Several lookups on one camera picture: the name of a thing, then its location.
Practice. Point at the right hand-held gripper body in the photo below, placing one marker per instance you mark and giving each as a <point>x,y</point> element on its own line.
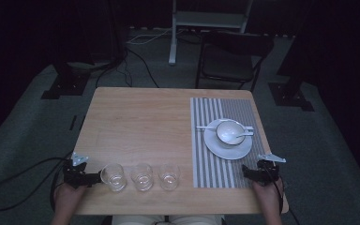
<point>267,170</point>

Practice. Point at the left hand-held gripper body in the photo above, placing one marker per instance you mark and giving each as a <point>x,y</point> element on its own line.
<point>75,173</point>

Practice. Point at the clear drinking glass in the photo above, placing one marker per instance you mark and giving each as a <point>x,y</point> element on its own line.
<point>169,176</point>
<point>142,177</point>
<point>113,177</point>

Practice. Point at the person's right hand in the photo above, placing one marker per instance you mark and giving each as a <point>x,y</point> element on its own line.
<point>268,197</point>

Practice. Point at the white round plate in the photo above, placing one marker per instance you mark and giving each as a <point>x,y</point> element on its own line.
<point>231,151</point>

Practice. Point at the white ceramic spoon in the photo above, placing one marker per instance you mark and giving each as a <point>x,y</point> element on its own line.
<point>246,135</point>

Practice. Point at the white bowl with dark rim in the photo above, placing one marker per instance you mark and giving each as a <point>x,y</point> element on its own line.
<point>229,132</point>

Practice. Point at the grey striped placemat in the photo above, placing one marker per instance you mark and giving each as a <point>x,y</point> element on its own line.
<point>206,168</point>

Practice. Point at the white chopsticks pair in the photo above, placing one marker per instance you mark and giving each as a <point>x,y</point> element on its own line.
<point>204,127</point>

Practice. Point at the person's light trousers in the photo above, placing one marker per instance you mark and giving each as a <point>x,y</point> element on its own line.
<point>165,220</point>

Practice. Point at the black folding chair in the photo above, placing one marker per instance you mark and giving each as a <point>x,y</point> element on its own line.
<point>228,62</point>

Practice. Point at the white metal stand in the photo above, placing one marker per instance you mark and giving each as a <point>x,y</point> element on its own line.
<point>206,19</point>

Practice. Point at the black stand with base plate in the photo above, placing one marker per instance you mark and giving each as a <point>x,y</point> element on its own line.
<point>67,84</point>
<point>289,93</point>

